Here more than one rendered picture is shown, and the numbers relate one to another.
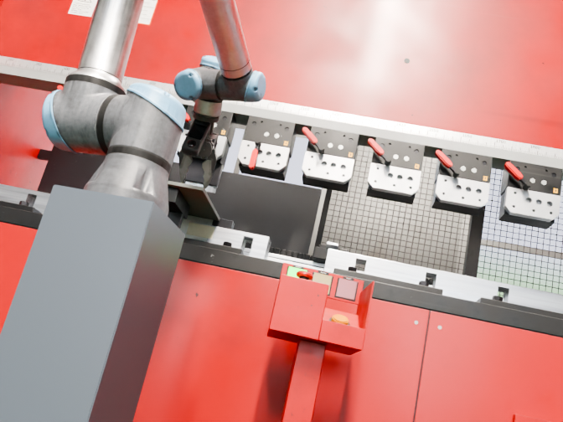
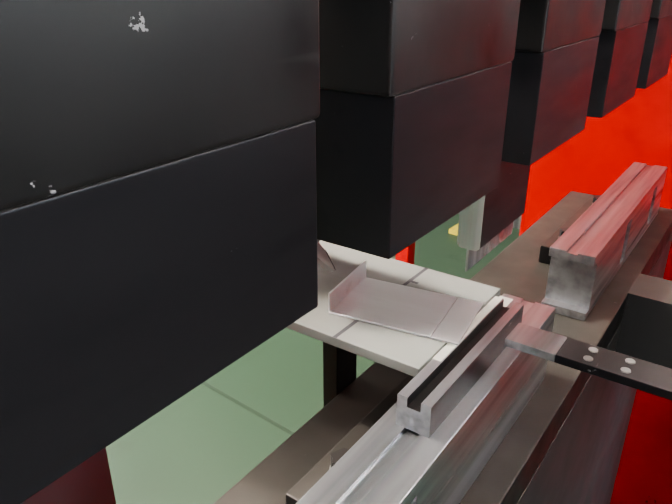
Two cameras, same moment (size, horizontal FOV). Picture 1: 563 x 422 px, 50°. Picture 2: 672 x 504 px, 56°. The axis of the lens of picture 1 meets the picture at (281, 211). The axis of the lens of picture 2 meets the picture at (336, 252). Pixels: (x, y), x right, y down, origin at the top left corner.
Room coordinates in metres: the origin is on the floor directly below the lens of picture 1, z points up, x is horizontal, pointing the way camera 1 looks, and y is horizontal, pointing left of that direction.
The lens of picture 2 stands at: (1.91, -0.25, 1.31)
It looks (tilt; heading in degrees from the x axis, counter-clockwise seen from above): 24 degrees down; 117
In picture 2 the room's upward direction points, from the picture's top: straight up
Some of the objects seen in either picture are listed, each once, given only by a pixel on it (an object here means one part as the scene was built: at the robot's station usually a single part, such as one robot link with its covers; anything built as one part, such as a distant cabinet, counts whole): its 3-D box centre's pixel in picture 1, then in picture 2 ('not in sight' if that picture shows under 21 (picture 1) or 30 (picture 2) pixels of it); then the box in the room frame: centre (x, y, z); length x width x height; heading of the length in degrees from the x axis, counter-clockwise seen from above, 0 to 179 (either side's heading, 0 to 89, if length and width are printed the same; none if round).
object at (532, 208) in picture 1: (529, 194); not in sight; (1.66, -0.70, 1.26); 0.15 x 0.09 x 0.17; 82
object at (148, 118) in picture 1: (147, 126); not in sight; (1.04, 0.28, 0.94); 0.13 x 0.12 x 0.14; 71
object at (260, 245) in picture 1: (204, 241); (449, 428); (1.79, 0.21, 0.92); 0.39 x 0.06 x 0.10; 82
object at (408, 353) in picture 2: (181, 199); (349, 291); (1.65, 0.28, 1.00); 0.26 x 0.18 x 0.01; 172
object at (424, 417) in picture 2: (200, 220); (466, 357); (1.79, 0.23, 0.98); 0.20 x 0.03 x 0.03; 82
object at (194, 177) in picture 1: (204, 176); (495, 200); (1.80, 0.26, 1.13); 0.10 x 0.02 x 0.10; 82
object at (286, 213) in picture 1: (170, 215); not in sight; (2.33, 0.42, 1.12); 1.13 x 0.02 x 0.44; 82
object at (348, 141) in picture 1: (330, 159); (80, 134); (1.74, -0.11, 1.26); 0.15 x 0.09 x 0.17; 82
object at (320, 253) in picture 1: (332, 251); not in sight; (1.89, -0.19, 1.01); 0.26 x 0.12 x 0.05; 172
